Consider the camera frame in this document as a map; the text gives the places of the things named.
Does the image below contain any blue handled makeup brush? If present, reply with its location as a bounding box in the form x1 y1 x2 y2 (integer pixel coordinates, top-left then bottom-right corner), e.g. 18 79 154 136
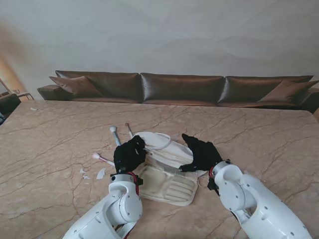
109 126 122 147

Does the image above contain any small white handled brush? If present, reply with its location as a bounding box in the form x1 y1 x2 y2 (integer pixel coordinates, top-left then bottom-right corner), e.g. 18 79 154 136
124 122 134 138

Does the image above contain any small wooden side table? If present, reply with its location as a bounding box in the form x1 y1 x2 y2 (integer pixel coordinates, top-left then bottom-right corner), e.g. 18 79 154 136
14 91 34 101

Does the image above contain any dark armchair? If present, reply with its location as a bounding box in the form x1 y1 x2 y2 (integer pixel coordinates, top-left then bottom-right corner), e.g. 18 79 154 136
0 94 22 114

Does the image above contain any cream white cosmetics bag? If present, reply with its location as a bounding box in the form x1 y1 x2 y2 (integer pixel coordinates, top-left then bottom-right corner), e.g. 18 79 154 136
133 131 200 207

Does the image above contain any brown leather sofa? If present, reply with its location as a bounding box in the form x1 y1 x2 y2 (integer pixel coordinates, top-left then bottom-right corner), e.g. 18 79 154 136
37 70 319 114

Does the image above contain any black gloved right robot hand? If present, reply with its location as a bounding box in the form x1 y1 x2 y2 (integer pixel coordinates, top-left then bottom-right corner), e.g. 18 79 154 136
178 133 224 173

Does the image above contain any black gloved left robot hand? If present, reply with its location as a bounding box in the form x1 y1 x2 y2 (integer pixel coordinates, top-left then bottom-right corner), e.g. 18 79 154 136
114 136 147 174

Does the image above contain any brown sofa cushion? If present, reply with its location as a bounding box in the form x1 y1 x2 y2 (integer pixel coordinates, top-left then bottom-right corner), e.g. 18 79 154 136
49 76 103 98
258 79 319 103

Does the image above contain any pink bristle white handled brush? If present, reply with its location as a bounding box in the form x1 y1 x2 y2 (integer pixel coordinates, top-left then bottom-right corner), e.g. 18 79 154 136
91 152 115 166

